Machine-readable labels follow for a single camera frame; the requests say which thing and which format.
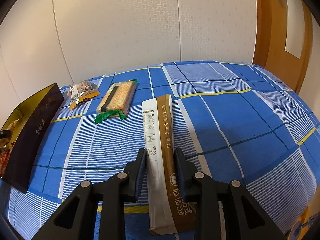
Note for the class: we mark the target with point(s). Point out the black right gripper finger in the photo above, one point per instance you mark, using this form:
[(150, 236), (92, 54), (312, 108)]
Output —
[(223, 210), (75, 217)]

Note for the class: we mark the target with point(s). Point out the green cracker packet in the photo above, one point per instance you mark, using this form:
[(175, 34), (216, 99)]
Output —
[(116, 101)]

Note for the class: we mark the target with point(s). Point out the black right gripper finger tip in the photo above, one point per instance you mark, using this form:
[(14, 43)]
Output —
[(5, 134)]

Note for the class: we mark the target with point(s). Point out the wooden door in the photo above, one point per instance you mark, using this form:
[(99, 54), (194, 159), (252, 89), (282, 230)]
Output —
[(284, 40)]

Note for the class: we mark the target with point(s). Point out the blue plaid tablecloth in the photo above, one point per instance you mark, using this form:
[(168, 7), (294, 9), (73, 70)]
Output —
[(234, 121)]

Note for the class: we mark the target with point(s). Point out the gold tin box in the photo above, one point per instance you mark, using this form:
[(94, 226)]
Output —
[(28, 123)]

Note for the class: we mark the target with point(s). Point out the clear orange nut packet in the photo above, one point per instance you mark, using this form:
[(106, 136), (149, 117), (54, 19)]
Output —
[(80, 92)]

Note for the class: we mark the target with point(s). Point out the brown white sachet stick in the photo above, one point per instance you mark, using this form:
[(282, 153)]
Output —
[(168, 213)]

